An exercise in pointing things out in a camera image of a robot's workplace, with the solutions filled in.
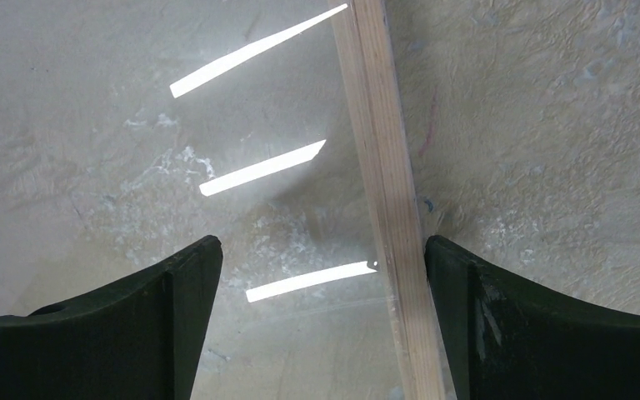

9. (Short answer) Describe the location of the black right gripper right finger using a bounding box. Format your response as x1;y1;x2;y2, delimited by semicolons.
425;235;640;399

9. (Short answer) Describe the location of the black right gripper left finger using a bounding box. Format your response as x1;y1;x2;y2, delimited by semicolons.
0;236;223;399

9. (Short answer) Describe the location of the clear acrylic sheet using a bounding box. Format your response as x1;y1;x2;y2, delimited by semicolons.
0;1;403;399

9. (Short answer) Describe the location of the white wooden picture frame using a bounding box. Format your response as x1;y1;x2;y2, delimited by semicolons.
332;1;447;399

